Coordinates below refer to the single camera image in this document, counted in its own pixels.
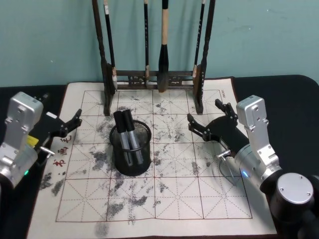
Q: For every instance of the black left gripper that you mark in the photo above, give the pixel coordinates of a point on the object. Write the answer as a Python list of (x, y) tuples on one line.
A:
[(49, 125)]

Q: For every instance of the black brush with white tip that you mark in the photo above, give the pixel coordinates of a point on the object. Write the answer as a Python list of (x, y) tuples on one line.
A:
[(110, 37)]

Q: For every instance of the ink-stained grid calligraphy mat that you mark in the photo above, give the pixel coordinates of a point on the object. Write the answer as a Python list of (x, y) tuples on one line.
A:
[(174, 199)]

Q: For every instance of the thin black calligraphy brush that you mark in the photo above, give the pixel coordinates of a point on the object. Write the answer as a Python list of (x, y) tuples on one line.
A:
[(199, 37), (146, 37)]

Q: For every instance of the grey marker with black cap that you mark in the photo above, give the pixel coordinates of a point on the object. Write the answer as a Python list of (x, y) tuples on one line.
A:
[(120, 122), (128, 119)]

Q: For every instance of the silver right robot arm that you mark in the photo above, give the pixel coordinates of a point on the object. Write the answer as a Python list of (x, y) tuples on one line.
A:
[(251, 119)]

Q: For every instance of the black table cloth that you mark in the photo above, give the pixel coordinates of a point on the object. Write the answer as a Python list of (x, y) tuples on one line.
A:
[(274, 89)]

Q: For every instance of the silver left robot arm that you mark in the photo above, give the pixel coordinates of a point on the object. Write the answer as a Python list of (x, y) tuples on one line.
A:
[(17, 124)]

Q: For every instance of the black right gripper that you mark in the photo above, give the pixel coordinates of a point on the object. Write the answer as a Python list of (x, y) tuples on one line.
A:
[(226, 132)]

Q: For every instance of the black mesh pen holder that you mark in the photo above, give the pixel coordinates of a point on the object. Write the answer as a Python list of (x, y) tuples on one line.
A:
[(139, 139)]

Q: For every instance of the dark wooden brush rack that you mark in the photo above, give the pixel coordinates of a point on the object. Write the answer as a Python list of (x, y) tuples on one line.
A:
[(129, 73)]

